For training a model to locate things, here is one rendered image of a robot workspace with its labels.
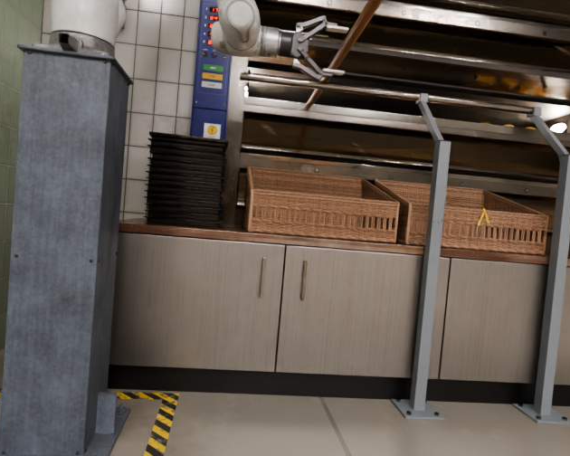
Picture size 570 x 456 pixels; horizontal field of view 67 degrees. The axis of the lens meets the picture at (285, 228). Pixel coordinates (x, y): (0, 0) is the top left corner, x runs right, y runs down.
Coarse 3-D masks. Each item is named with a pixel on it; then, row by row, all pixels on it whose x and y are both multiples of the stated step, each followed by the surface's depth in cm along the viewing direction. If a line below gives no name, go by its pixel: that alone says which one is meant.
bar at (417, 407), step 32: (384, 96) 169; (416, 96) 169; (544, 128) 168; (448, 160) 148; (544, 320) 158; (416, 352) 153; (544, 352) 157; (416, 384) 151; (544, 384) 156; (416, 416) 146; (544, 416) 155
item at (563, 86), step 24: (312, 48) 189; (336, 48) 188; (360, 48) 189; (360, 72) 208; (384, 72) 206; (408, 72) 204; (432, 72) 203; (456, 72) 201; (480, 72) 200; (504, 72) 198; (528, 72) 198; (552, 72) 199; (552, 96) 218
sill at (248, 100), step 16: (320, 112) 203; (336, 112) 204; (352, 112) 205; (368, 112) 206; (384, 112) 206; (464, 128) 211; (480, 128) 212; (496, 128) 213; (512, 128) 214; (528, 128) 215
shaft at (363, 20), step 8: (368, 0) 105; (376, 0) 101; (368, 8) 106; (376, 8) 105; (360, 16) 112; (368, 16) 109; (360, 24) 115; (352, 32) 121; (360, 32) 119; (352, 40) 125; (344, 48) 132; (336, 56) 142; (344, 56) 139; (336, 64) 147; (320, 80) 171; (328, 80) 165; (312, 96) 193
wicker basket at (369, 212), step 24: (264, 168) 198; (264, 192) 152; (288, 192) 153; (312, 192) 199; (336, 192) 201; (360, 192) 202; (264, 216) 153; (288, 216) 195; (312, 216) 155; (336, 216) 156; (360, 216) 157; (384, 216) 158; (360, 240) 158; (384, 240) 159
